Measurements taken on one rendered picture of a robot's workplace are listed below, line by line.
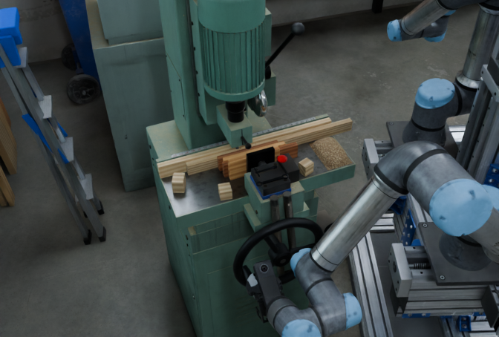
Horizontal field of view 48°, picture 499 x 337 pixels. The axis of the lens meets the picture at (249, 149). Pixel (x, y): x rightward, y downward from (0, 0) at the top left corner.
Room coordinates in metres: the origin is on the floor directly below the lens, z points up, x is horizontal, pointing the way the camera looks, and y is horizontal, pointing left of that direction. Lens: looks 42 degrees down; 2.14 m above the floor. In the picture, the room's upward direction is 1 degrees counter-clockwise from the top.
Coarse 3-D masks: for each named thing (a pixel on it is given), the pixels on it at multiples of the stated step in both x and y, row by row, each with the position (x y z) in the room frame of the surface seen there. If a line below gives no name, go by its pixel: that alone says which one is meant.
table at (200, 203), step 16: (304, 144) 1.42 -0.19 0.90; (320, 160) 1.34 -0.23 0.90; (352, 160) 1.34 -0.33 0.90; (192, 176) 1.28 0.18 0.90; (208, 176) 1.28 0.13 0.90; (320, 176) 1.28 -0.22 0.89; (336, 176) 1.30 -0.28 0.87; (352, 176) 1.32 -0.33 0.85; (192, 192) 1.21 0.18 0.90; (208, 192) 1.21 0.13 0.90; (240, 192) 1.20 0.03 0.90; (176, 208) 1.15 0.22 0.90; (192, 208) 1.14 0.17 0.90; (208, 208) 1.14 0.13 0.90; (224, 208) 1.16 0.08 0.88; (240, 208) 1.18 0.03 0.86; (304, 208) 1.16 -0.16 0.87; (176, 224) 1.12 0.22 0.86; (192, 224) 1.12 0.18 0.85; (256, 224) 1.10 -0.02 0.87
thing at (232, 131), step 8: (224, 104) 1.43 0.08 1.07; (216, 112) 1.42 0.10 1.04; (224, 112) 1.39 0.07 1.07; (224, 120) 1.35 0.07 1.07; (248, 120) 1.34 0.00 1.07; (224, 128) 1.35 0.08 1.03; (232, 128) 1.31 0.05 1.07; (240, 128) 1.31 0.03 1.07; (248, 128) 1.31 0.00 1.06; (232, 136) 1.30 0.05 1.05; (240, 136) 1.30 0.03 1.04; (248, 136) 1.31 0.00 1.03; (232, 144) 1.30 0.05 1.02; (240, 144) 1.30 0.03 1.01
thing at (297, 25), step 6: (294, 24) 1.30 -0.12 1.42; (300, 24) 1.29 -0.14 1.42; (294, 30) 1.28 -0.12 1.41; (300, 30) 1.28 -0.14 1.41; (288, 36) 1.33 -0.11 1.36; (294, 36) 1.32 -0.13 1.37; (288, 42) 1.35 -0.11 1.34; (282, 48) 1.38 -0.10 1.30; (276, 54) 1.41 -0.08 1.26; (270, 60) 1.45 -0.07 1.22; (270, 72) 1.52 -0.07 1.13
